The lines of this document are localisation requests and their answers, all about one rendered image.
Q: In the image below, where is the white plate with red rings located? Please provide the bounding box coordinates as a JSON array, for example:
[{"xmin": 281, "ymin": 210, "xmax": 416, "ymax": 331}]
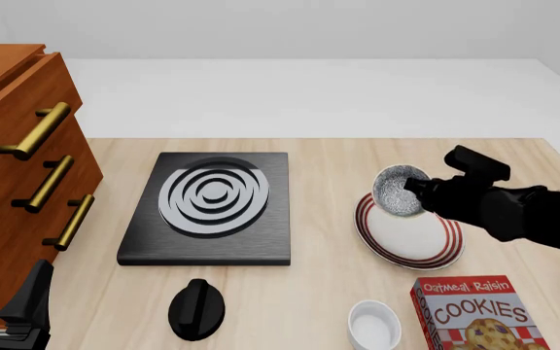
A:
[{"xmin": 353, "ymin": 192, "xmax": 467, "ymax": 272}]

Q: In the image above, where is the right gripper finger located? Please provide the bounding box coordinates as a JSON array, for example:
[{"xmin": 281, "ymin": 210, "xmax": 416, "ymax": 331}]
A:
[{"xmin": 402, "ymin": 176, "xmax": 433, "ymax": 201}]

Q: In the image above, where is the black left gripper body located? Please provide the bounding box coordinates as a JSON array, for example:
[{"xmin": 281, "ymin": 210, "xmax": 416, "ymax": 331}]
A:
[{"xmin": 0, "ymin": 322, "xmax": 52, "ymax": 350}]

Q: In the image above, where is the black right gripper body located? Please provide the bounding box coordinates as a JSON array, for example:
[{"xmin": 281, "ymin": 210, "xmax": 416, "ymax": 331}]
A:
[{"xmin": 425, "ymin": 174, "xmax": 493, "ymax": 229}]

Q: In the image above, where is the black speckled patterned bowl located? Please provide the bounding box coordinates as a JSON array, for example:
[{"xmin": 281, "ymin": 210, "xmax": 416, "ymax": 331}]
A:
[{"xmin": 371, "ymin": 163, "xmax": 433, "ymax": 220}]

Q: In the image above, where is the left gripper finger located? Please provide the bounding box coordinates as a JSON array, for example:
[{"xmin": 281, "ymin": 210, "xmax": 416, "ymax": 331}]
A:
[{"xmin": 0, "ymin": 258, "xmax": 55, "ymax": 330}]

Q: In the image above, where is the round black stove knob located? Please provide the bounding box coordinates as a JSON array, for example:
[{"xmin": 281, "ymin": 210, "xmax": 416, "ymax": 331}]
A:
[{"xmin": 167, "ymin": 277, "xmax": 227, "ymax": 342}]

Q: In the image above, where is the flat black stove plate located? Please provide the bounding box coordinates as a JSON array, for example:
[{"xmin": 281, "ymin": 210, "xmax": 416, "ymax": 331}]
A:
[{"xmin": 116, "ymin": 152, "xmax": 293, "ymax": 268}]

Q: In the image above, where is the oatmeal raisin cookies box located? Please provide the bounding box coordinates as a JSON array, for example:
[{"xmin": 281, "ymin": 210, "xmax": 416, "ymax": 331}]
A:
[{"xmin": 409, "ymin": 274, "xmax": 552, "ymax": 350}]

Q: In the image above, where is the white ramekin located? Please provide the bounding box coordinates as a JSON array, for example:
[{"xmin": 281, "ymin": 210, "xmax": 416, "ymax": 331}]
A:
[{"xmin": 347, "ymin": 298, "xmax": 403, "ymax": 350}]

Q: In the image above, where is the brass drawer handle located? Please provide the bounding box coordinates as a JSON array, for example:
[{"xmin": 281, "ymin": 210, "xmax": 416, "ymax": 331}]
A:
[
  {"xmin": 0, "ymin": 101, "xmax": 73, "ymax": 162},
  {"xmin": 11, "ymin": 155, "xmax": 76, "ymax": 215},
  {"xmin": 41, "ymin": 193, "xmax": 96, "ymax": 253}
]

